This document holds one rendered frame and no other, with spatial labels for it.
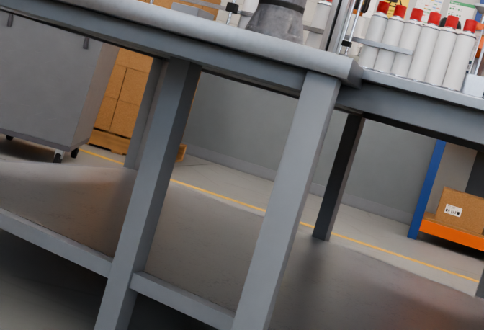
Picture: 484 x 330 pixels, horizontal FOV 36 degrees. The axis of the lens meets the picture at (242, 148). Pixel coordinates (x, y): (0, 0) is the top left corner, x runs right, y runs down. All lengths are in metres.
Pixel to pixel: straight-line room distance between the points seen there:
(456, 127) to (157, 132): 0.70
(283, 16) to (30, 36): 2.57
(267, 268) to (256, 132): 5.41
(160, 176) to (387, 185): 4.94
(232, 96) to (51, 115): 2.95
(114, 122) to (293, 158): 4.29
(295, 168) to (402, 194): 5.24
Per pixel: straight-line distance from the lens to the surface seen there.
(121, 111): 5.62
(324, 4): 2.31
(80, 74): 4.17
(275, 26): 1.80
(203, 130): 6.94
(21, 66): 4.24
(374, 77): 1.55
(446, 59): 2.18
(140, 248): 1.83
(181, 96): 1.77
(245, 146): 6.82
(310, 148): 1.39
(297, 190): 1.40
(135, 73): 5.60
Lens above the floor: 0.72
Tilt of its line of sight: 4 degrees down
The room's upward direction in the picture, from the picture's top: 16 degrees clockwise
